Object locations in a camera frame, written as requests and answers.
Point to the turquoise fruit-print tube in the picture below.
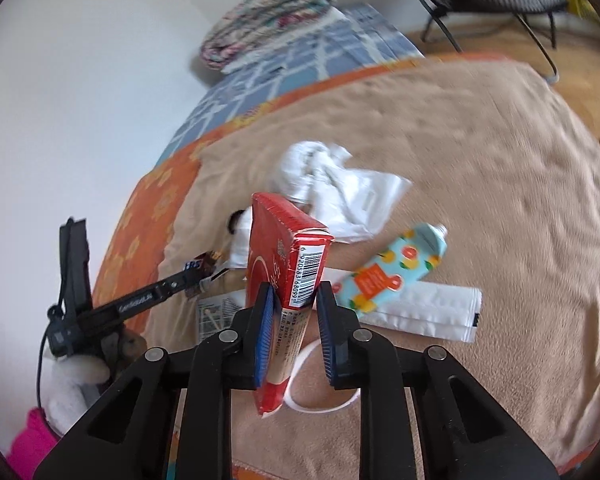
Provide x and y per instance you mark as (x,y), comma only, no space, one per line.
(410,257)

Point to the blue checked bed sheet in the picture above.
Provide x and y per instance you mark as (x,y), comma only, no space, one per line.
(362,38)

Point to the white colourful snack wrapper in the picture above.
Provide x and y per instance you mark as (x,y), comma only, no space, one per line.
(432,310)

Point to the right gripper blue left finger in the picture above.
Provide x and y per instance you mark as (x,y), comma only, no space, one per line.
(266,306)

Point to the printed paper leaflet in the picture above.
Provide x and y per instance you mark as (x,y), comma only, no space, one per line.
(216,313)

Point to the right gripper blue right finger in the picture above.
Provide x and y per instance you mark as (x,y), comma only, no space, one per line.
(334,335)

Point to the orange floral bedspread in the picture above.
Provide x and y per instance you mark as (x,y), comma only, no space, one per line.
(147,223)

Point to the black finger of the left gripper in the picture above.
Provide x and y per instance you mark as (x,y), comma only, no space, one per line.
(134,303)

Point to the folded floral quilt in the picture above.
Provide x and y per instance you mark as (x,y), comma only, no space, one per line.
(252,23)

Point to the left hand in glove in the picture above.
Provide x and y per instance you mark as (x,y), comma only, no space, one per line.
(69,386)

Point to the white plastic bag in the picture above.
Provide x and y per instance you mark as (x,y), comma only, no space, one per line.
(353,204)

